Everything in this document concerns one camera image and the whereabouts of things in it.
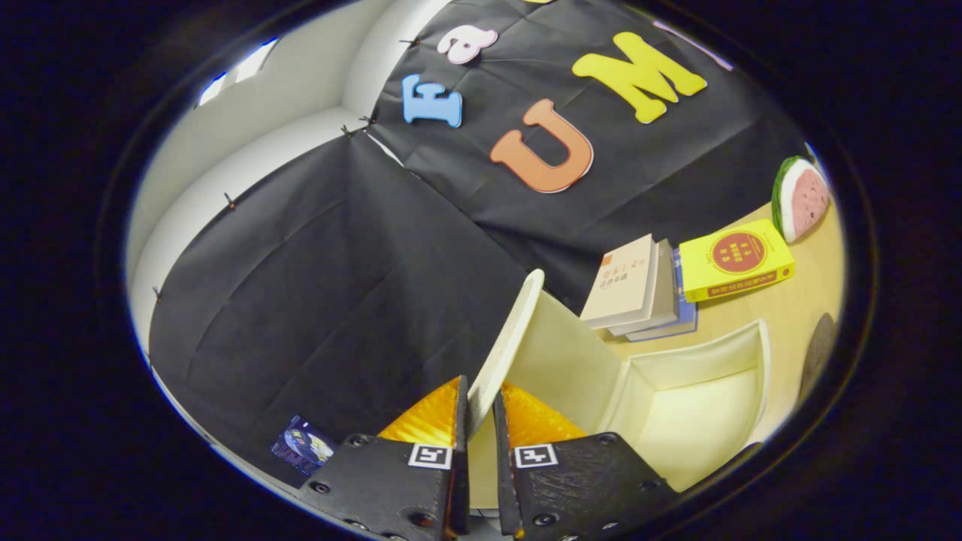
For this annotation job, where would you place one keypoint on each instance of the grey book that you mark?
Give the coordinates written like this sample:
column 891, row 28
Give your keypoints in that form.
column 665, row 293

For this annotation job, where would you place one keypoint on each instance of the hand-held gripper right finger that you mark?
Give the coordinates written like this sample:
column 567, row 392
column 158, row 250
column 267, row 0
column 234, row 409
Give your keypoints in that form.
column 505, row 481

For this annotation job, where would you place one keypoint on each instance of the cream storage box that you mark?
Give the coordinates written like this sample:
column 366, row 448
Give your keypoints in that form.
column 691, row 421

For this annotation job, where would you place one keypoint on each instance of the long ceiling light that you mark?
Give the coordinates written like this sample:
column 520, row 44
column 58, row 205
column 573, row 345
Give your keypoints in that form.
column 240, row 69

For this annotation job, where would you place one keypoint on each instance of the beige book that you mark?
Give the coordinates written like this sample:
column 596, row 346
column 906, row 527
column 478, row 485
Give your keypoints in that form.
column 620, row 282

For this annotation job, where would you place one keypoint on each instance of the watermelon slice plush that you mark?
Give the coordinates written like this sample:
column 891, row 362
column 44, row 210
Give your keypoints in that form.
column 803, row 197

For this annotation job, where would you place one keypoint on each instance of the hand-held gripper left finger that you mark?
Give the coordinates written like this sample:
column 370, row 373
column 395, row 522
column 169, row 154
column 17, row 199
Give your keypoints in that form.
column 461, row 481

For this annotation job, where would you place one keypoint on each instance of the blue book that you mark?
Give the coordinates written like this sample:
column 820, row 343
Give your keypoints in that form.
column 685, row 323

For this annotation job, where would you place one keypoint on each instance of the yellow book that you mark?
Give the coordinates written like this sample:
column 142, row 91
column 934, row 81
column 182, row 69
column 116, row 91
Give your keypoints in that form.
column 736, row 259

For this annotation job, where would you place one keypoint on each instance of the black backdrop cloth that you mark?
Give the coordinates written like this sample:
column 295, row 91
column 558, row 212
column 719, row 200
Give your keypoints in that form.
column 338, row 300

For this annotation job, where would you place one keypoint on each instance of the brown fuzzy slipper shoe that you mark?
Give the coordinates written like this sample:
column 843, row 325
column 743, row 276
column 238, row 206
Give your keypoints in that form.
column 818, row 353

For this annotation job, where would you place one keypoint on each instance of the blue printed card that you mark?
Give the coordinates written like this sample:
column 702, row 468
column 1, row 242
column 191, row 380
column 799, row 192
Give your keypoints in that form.
column 304, row 445

